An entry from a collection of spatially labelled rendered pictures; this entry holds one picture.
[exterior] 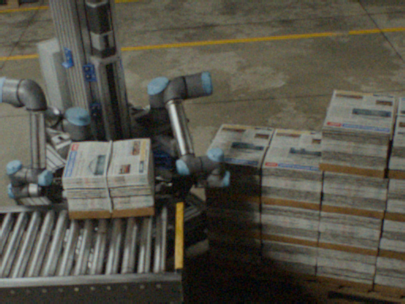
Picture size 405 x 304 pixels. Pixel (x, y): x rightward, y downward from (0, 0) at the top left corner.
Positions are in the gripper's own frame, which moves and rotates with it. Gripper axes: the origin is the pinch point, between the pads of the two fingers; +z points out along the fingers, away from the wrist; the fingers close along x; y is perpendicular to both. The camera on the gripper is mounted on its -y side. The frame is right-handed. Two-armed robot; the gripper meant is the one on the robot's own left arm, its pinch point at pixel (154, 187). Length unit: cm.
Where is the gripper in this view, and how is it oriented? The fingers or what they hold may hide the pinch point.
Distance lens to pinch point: 285.2
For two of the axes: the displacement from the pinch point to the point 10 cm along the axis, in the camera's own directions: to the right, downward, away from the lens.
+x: -0.3, 5.8, -8.2
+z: -10.0, 0.6, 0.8
